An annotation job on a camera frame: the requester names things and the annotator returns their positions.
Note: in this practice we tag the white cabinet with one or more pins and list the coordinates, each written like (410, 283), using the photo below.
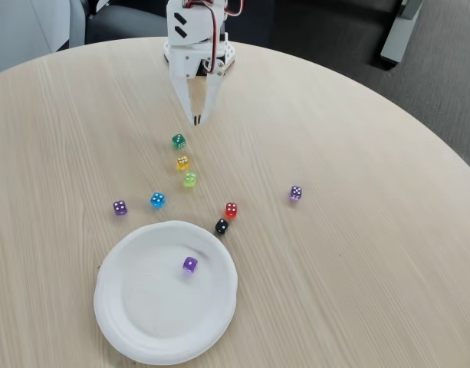
(20, 30)

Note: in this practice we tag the lime green translucent die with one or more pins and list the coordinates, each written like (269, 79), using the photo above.
(190, 179)

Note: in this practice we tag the blue translucent die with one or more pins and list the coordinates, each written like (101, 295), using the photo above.
(157, 200)

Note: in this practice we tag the black office chair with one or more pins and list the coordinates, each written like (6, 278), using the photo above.
(123, 25)

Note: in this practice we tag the white paper plate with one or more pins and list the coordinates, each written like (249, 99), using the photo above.
(158, 306)

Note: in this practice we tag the yellow translucent die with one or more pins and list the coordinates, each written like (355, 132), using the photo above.
(183, 163)

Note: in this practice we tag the red translucent die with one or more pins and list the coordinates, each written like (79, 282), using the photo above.
(231, 210)

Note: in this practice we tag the light purple translucent die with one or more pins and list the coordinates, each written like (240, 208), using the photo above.
(295, 192)

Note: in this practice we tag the grey desk leg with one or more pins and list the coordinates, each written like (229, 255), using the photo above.
(395, 38)

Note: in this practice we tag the black die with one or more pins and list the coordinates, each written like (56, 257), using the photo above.
(222, 226)

